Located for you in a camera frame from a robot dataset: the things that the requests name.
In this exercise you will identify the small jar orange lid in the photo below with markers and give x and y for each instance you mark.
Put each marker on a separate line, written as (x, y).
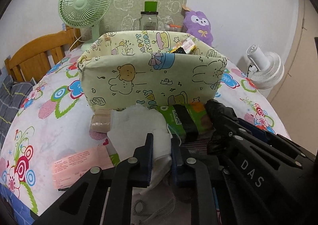
(172, 27)

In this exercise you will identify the floral patterned tablecloth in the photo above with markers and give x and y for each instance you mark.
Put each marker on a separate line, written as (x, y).
(54, 122)

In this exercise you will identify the purple bunny plush toy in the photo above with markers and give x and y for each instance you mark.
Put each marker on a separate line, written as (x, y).
(196, 23)

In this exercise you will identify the white standing fan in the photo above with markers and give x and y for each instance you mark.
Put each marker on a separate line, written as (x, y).
(266, 68)

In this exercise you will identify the beige wrapped packet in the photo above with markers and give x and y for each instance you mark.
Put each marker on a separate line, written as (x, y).
(101, 121)

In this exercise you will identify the yellow snack packet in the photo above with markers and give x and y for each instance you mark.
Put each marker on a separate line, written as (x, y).
(186, 46)

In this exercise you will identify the green desk fan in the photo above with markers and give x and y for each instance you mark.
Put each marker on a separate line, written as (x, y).
(84, 14)

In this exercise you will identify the beige cartoon cardboard panel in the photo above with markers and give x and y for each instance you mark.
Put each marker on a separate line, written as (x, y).
(124, 15)

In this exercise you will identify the yellow cartoon fabric storage box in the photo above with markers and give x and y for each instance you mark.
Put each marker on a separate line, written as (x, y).
(125, 68)

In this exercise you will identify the grey plaid pillow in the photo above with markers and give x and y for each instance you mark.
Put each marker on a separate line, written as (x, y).
(12, 96)

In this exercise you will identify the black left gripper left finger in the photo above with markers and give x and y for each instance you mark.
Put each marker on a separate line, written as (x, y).
(103, 196)

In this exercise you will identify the wooden bed headboard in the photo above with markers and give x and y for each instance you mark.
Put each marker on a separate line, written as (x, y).
(32, 61)

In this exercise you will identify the pink packet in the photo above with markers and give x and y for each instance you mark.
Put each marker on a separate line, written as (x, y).
(67, 170)

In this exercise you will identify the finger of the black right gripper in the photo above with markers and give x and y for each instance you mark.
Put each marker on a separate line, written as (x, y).
(227, 126)

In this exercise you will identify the green tissue pack black band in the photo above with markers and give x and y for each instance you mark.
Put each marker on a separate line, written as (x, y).
(189, 122)

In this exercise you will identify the white soft cloth pack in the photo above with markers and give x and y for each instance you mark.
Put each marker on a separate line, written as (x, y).
(129, 129)

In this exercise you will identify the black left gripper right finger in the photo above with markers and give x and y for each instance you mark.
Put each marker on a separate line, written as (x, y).
(192, 177)

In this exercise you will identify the glass jar with green lid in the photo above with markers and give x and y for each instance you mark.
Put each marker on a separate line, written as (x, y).
(148, 19)

